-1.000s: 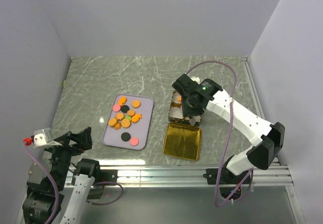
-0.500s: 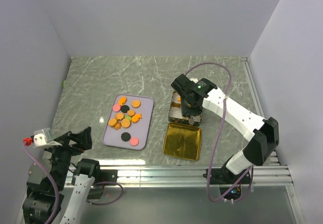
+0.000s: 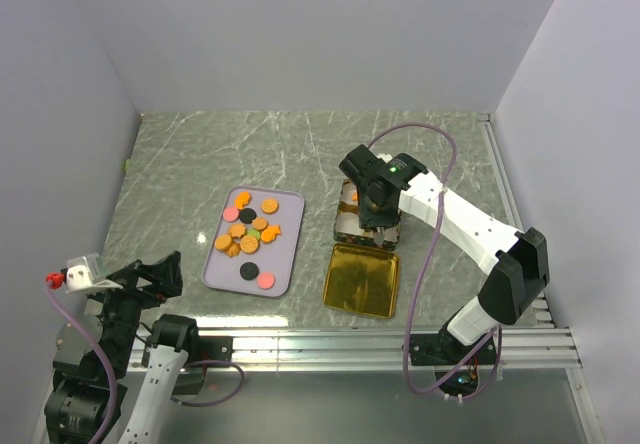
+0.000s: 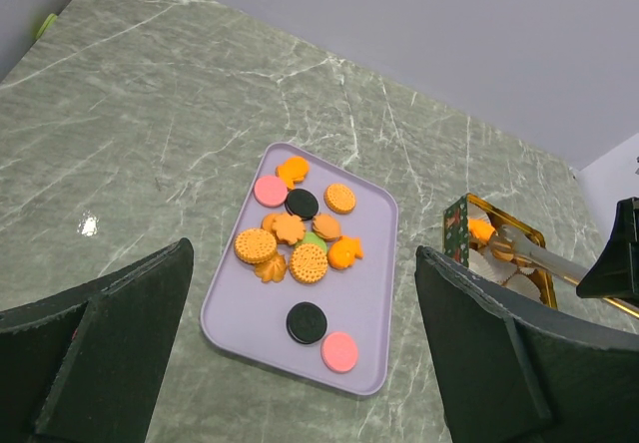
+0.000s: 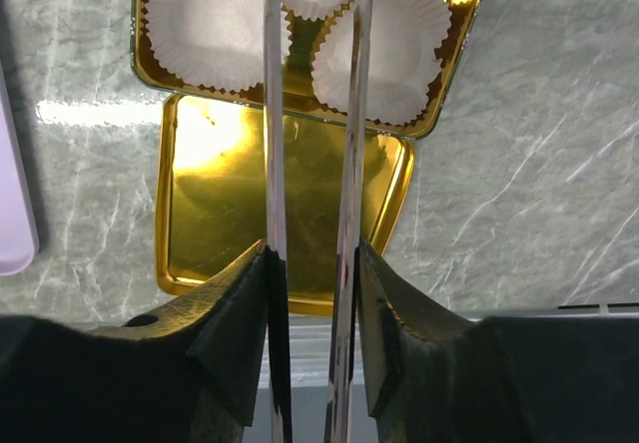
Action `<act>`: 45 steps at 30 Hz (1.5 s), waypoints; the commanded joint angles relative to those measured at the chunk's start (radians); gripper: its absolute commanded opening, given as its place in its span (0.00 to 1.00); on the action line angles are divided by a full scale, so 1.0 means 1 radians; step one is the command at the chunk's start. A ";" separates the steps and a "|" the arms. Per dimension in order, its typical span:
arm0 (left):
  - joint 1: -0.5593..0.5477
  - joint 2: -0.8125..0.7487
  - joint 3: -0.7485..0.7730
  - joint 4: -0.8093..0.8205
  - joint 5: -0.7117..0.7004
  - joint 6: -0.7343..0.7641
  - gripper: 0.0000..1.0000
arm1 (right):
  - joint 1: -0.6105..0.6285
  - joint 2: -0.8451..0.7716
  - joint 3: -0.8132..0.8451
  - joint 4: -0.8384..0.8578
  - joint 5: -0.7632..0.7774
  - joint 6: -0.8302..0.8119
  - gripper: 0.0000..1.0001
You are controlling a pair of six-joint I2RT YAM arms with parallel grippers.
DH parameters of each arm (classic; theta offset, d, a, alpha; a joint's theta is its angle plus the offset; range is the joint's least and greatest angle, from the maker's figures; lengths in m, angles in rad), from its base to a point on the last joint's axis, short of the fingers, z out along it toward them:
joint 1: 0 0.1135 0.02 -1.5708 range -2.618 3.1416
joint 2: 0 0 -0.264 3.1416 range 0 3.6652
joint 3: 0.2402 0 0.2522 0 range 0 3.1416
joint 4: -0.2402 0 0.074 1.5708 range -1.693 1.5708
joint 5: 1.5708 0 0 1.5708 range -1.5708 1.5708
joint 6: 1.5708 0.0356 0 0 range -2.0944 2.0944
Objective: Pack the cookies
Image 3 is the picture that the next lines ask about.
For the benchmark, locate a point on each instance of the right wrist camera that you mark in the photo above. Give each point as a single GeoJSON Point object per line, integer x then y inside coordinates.
{"type": "Point", "coordinates": [385, 157]}

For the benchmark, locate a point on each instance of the gold tin lid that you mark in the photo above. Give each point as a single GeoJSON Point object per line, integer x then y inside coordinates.
{"type": "Point", "coordinates": [362, 280]}

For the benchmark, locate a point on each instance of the round tan biscuit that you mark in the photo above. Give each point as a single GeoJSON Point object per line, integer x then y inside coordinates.
{"type": "Point", "coordinates": [223, 242]}
{"type": "Point", "coordinates": [269, 205]}
{"type": "Point", "coordinates": [249, 244]}

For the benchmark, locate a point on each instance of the pink sandwich cookie bottom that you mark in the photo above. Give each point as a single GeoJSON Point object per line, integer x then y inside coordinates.
{"type": "Point", "coordinates": [265, 280]}

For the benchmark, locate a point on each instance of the black sandwich cookie bottom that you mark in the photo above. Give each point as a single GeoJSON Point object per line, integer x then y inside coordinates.
{"type": "Point", "coordinates": [249, 271]}

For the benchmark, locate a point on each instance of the orange round cookie middle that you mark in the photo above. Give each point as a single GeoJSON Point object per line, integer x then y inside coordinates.
{"type": "Point", "coordinates": [260, 223]}

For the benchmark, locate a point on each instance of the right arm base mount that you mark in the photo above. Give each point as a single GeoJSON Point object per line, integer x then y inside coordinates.
{"type": "Point", "coordinates": [466, 370]}

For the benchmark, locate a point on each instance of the black sandwich cookie top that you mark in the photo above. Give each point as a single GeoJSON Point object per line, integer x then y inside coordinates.
{"type": "Point", "coordinates": [247, 215]}

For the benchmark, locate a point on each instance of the orange flower cookie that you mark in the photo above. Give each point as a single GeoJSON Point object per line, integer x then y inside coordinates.
{"type": "Point", "coordinates": [237, 230]}

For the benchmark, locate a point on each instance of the purple plastic tray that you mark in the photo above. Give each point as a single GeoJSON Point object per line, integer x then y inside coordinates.
{"type": "Point", "coordinates": [222, 273]}

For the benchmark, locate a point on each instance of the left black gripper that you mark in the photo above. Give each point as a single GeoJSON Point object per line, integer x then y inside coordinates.
{"type": "Point", "coordinates": [164, 277]}

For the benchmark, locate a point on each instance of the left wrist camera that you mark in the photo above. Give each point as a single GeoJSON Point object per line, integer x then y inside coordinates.
{"type": "Point", "coordinates": [83, 275]}

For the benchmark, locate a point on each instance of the pink sandwich cookie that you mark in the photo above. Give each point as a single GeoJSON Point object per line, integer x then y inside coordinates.
{"type": "Point", "coordinates": [230, 214]}
{"type": "Point", "coordinates": [265, 280]}

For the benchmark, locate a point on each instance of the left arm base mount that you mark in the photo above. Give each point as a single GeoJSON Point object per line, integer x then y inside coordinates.
{"type": "Point", "coordinates": [192, 378]}

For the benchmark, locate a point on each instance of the green cookie tin box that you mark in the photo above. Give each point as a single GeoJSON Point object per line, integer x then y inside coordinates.
{"type": "Point", "coordinates": [392, 235]}

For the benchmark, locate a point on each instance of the orange swirl cookie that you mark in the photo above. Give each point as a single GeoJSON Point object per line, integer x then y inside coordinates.
{"type": "Point", "coordinates": [233, 250]}

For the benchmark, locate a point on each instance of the white paper cup four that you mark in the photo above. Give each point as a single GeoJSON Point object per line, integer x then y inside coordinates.
{"type": "Point", "coordinates": [348, 223]}

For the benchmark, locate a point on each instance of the pink sandwich cookie top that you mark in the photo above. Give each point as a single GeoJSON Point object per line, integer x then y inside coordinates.
{"type": "Point", "coordinates": [230, 214]}

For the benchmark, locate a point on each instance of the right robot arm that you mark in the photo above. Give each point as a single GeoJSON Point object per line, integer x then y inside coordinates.
{"type": "Point", "coordinates": [514, 262]}

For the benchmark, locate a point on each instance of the round tan biscuit top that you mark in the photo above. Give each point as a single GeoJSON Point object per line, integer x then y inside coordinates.
{"type": "Point", "coordinates": [269, 205]}

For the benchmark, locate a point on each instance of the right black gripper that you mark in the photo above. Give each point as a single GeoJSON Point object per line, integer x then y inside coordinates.
{"type": "Point", "coordinates": [390, 218]}

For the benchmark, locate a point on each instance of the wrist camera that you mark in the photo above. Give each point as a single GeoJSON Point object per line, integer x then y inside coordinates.
{"type": "Point", "coordinates": [385, 157]}
{"type": "Point", "coordinates": [83, 275]}

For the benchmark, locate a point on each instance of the metal tongs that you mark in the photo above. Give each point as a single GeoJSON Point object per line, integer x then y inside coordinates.
{"type": "Point", "coordinates": [378, 235]}

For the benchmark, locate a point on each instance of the orange fish cookie top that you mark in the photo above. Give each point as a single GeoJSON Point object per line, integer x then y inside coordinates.
{"type": "Point", "coordinates": [242, 200]}

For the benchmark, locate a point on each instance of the aluminium rail frame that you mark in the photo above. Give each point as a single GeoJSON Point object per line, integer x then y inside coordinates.
{"type": "Point", "coordinates": [301, 372]}

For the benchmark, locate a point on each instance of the black sandwich cookie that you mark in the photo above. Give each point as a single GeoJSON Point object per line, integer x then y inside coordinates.
{"type": "Point", "coordinates": [249, 271]}
{"type": "Point", "coordinates": [247, 215]}

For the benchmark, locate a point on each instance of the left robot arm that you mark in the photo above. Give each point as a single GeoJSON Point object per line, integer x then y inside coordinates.
{"type": "Point", "coordinates": [93, 351]}

